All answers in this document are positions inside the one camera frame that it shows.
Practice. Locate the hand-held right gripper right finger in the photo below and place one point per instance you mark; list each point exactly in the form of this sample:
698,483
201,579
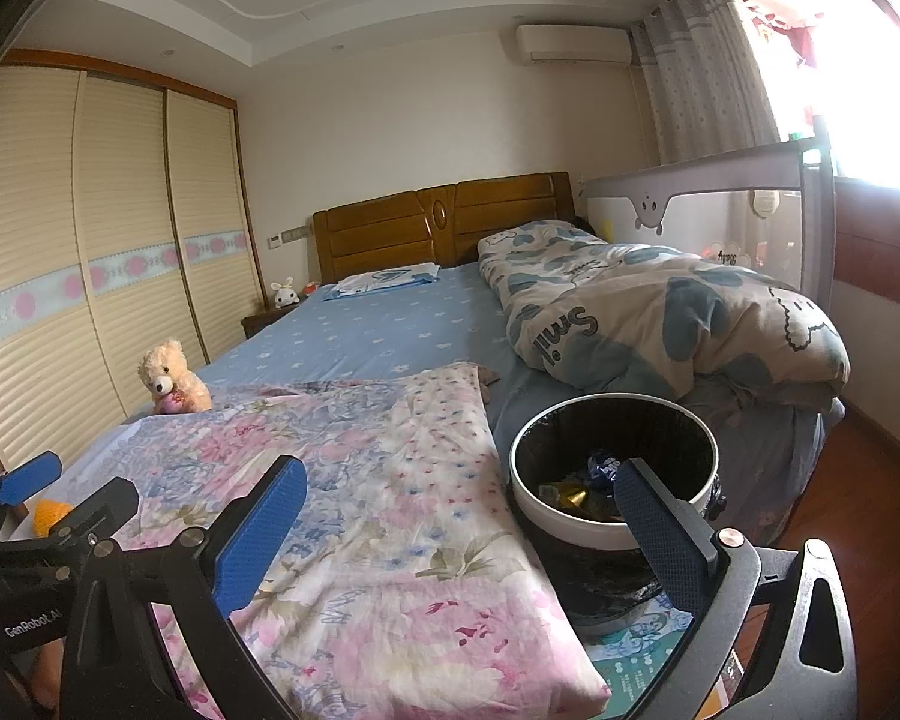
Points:
656,532

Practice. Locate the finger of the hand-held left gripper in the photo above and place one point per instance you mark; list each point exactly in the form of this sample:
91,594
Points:
105,510
26,480

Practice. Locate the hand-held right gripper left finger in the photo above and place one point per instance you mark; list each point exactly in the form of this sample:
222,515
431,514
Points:
262,532

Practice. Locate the orange foam fruit net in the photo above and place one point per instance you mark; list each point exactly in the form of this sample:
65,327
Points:
51,517

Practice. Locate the blue snack packet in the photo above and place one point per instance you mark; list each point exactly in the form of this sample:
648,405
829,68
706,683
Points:
604,465

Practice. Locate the gold foil wrapper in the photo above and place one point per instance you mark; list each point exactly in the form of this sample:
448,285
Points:
570,496

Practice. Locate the white round trash bin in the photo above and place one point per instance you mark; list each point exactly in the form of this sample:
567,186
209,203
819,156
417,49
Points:
562,529

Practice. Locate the person's left forearm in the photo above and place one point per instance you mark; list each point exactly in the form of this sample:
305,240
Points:
45,679

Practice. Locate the pink floral blanket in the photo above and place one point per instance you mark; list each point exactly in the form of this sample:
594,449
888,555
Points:
390,540

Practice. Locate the beige teddy bear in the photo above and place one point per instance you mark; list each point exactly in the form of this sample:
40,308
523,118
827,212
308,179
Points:
166,371

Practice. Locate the dark wooden nightstand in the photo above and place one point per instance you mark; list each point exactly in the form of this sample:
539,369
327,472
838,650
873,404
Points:
259,321

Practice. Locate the cloud print duvet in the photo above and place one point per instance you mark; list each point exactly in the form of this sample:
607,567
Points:
645,315

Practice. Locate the bed with blue sheet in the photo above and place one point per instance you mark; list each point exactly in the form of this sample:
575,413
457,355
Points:
390,330

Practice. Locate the white bunny toy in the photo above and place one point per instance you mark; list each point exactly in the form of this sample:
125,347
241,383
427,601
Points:
285,292

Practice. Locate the blue white pillow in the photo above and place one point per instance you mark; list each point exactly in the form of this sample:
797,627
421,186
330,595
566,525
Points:
375,281

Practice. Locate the cream sliding door wardrobe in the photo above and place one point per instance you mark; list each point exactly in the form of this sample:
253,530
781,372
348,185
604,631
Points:
45,202

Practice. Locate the wooden bed headboard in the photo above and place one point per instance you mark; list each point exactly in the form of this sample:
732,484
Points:
375,232

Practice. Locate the red brown dresser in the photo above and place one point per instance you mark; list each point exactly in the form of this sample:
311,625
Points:
877,240

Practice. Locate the grey patterned curtain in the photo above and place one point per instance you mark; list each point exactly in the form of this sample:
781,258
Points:
705,75

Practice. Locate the red hanging cloth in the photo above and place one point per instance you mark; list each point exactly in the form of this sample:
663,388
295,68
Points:
787,30

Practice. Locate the grey bed guard rail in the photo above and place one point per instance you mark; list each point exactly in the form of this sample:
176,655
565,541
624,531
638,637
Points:
720,210

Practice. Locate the white wall air conditioner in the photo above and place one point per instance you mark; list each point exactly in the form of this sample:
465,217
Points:
570,41

